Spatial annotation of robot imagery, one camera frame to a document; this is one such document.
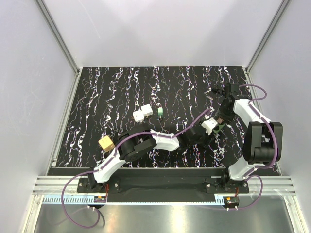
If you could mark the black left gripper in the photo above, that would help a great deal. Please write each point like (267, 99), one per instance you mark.
(206, 139)

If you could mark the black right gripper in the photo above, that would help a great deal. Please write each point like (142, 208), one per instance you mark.
(219, 113)

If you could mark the pink plug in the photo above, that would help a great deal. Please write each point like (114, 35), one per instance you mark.
(219, 120)

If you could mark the green power strip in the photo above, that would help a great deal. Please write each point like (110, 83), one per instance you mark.
(218, 128)

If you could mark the green usb charger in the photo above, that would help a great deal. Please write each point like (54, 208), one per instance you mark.
(160, 113)

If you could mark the white charger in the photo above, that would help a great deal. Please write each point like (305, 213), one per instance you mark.
(147, 110)

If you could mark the white plug adapter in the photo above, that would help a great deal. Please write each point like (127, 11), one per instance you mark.
(138, 116)

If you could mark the beige cube socket adapter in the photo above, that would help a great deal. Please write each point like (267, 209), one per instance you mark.
(106, 143)

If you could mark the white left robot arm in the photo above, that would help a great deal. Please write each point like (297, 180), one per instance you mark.
(139, 141)

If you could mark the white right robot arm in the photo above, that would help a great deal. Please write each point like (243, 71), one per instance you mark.
(263, 139)

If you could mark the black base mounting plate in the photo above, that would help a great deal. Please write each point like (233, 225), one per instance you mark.
(209, 180)

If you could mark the metal front tray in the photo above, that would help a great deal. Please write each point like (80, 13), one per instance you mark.
(269, 215)

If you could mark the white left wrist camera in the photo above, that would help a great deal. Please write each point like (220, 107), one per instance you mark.
(209, 125)

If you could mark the aluminium frame rail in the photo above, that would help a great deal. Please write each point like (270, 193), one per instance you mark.
(36, 200)

